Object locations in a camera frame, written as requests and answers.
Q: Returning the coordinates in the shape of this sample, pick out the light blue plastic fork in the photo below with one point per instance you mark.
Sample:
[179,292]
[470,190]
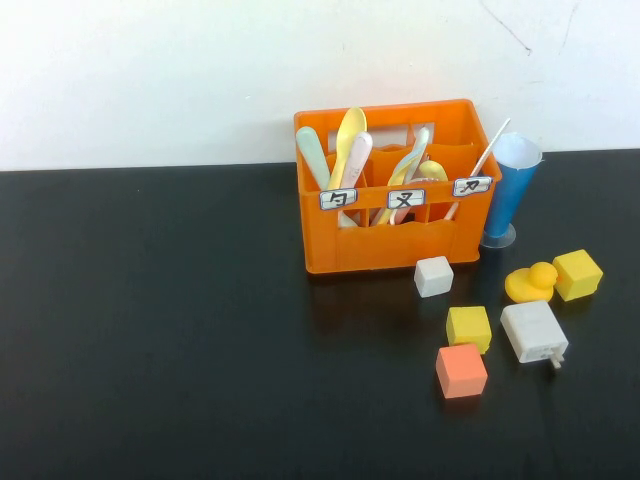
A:
[412,155]

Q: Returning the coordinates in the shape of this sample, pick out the orange plastic cutlery crate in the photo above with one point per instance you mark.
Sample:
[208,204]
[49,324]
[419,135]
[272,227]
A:
[395,247]

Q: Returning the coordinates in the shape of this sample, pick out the paper label spoon character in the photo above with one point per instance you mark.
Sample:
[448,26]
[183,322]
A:
[339,199]

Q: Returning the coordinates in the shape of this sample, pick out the pale pink spoon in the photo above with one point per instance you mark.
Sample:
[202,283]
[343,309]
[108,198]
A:
[357,160]

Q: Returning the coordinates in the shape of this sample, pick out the paper label fork character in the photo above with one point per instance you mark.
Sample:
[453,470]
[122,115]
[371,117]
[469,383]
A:
[407,199]

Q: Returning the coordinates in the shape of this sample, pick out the yellow plastic fork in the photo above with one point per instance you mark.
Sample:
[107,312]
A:
[395,177]

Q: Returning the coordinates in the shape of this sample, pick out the yellow plastic spoon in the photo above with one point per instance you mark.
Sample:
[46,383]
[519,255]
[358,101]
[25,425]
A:
[350,132]

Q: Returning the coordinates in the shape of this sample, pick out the white foam cube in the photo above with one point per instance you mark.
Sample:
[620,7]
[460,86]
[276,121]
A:
[434,277]

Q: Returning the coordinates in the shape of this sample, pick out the paper label knife character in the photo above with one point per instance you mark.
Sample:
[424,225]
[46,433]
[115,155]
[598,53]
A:
[472,186]

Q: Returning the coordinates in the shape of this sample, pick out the yellow foam cube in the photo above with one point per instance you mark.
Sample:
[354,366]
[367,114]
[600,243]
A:
[467,327]
[577,277]

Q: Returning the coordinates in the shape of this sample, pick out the blue cone cup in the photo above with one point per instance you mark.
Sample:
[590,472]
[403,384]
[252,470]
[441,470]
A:
[507,205]

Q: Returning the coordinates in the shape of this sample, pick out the orange foam cube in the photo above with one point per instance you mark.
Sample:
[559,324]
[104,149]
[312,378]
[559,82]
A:
[462,372]

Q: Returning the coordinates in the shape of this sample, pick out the thin white plastic knife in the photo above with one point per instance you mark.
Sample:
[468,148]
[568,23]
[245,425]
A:
[492,145]

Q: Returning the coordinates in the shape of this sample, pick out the yellow rubber duck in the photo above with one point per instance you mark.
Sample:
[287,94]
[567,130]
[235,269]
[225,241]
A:
[530,285]

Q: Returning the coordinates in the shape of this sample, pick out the white paper cone liner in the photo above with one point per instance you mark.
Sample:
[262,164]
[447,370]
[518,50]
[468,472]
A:
[517,150]

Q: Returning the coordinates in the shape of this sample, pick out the white power adapter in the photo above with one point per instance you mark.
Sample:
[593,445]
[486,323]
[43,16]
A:
[532,330]

